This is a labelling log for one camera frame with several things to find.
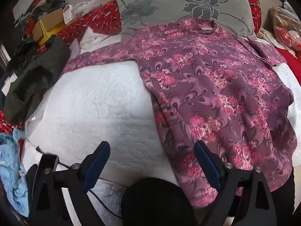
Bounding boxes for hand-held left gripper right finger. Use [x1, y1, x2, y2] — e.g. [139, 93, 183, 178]
[194, 140, 278, 226]

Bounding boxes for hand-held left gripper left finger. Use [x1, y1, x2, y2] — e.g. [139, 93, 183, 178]
[26, 141, 111, 226]

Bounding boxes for purple floral shirt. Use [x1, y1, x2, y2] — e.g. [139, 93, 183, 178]
[62, 18, 298, 209]

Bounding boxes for dark patterned clothes pile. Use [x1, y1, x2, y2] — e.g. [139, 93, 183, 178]
[14, 0, 64, 29]

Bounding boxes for white quilted bedspread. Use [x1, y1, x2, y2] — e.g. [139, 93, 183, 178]
[21, 60, 301, 226]

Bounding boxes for person's black trousers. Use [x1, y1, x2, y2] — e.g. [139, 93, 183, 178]
[121, 167, 295, 226]

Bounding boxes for light blue cloth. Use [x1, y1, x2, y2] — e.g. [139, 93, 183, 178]
[0, 129, 30, 217]

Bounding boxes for dark green jacket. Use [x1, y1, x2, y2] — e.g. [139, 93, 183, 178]
[3, 35, 71, 125]

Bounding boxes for white paper slip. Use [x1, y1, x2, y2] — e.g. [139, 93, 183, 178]
[1, 73, 18, 95]

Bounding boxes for white papers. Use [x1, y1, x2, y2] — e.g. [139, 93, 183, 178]
[71, 26, 123, 59]

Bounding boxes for plain red cloth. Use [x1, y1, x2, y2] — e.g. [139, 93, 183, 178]
[275, 47, 301, 80]

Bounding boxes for black bag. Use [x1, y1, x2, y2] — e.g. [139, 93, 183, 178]
[14, 40, 40, 62]

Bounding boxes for cream cloth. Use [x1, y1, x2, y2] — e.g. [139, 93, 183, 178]
[256, 27, 278, 46]

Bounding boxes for red floral blanket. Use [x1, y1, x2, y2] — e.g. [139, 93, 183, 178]
[0, 0, 262, 132]

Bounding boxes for brown cardboard box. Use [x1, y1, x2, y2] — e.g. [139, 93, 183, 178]
[33, 7, 67, 40]

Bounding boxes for stuffed toy in plastic bag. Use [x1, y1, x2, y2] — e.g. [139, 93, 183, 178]
[270, 5, 301, 59]

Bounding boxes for white plastic bag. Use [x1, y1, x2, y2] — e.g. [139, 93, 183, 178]
[71, 1, 101, 20]

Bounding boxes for grey floral pillow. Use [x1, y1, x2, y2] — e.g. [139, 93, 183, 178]
[116, 0, 258, 39]

